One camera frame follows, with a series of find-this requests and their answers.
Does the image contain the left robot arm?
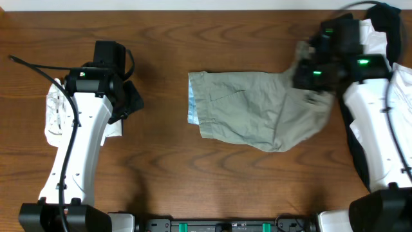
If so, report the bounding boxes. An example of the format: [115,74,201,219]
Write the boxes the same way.
[19,41,144,231]

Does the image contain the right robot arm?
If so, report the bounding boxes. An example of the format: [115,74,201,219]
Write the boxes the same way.
[293,14,411,231]

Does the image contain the white shirt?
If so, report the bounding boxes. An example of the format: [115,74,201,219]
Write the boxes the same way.
[349,18,412,168]

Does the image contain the folded white cloth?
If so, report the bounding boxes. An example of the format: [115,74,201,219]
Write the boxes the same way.
[44,84,123,147]

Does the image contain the khaki shorts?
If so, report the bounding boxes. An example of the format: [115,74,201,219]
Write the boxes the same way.
[188,42,334,152]

